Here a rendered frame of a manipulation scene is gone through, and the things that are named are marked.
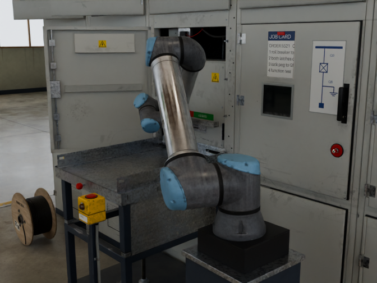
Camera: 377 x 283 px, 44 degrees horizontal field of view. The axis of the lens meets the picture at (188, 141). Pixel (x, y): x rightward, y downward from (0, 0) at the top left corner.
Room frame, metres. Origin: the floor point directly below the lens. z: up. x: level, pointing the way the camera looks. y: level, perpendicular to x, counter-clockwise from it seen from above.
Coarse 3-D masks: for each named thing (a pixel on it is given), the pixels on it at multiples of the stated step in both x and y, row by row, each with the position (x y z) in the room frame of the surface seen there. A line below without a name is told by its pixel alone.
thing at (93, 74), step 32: (64, 32) 2.77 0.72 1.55; (96, 32) 2.81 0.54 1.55; (128, 32) 2.86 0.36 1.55; (64, 64) 2.76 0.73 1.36; (96, 64) 2.81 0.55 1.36; (128, 64) 2.86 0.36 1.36; (64, 96) 2.76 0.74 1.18; (96, 96) 2.81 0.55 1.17; (128, 96) 2.86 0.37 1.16; (64, 128) 2.76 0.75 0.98; (96, 128) 2.81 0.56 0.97; (128, 128) 2.85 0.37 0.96
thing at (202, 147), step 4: (164, 144) 2.83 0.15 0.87; (200, 144) 2.59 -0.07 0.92; (204, 144) 2.57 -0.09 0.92; (200, 148) 2.59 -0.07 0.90; (204, 148) 2.56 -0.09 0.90; (208, 148) 2.54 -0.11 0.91; (212, 148) 2.52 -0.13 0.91; (216, 148) 2.50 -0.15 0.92; (220, 148) 2.47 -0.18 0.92; (200, 152) 2.59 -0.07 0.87; (204, 152) 2.56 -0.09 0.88; (212, 152) 2.52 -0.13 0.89; (216, 152) 2.50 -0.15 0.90
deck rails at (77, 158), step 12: (120, 144) 2.63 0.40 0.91; (132, 144) 2.69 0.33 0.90; (144, 144) 2.75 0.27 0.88; (156, 144) 2.81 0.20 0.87; (60, 156) 2.38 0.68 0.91; (72, 156) 2.42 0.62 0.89; (84, 156) 2.47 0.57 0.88; (96, 156) 2.52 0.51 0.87; (108, 156) 2.58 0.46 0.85; (120, 156) 2.59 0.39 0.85; (216, 156) 2.38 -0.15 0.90; (60, 168) 2.34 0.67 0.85; (156, 168) 2.11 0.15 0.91; (132, 180) 2.01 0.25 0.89; (144, 180) 2.06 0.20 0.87; (156, 180) 2.10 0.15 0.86; (120, 192) 1.96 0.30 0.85
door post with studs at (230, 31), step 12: (228, 36) 2.40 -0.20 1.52; (228, 48) 2.40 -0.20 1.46; (228, 60) 2.40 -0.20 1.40; (228, 72) 2.40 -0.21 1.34; (228, 84) 2.39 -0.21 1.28; (228, 96) 2.39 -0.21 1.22; (228, 108) 2.39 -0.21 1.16; (228, 120) 2.39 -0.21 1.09; (228, 132) 2.39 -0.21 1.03; (228, 144) 2.39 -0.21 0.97
